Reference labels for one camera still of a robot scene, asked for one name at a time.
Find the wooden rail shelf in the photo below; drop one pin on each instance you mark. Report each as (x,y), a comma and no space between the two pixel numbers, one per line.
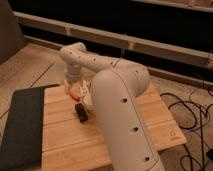
(173,53)

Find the orange red pepper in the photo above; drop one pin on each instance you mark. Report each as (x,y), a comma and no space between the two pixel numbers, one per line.
(74,96)

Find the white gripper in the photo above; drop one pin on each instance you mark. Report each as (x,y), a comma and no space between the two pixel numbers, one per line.
(70,82)

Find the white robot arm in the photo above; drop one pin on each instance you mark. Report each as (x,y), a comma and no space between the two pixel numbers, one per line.
(114,88)

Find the dark grey mat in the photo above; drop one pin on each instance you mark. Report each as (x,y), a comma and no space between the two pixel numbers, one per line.
(22,139)

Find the small black box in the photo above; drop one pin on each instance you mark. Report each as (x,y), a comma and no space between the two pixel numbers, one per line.
(81,112)

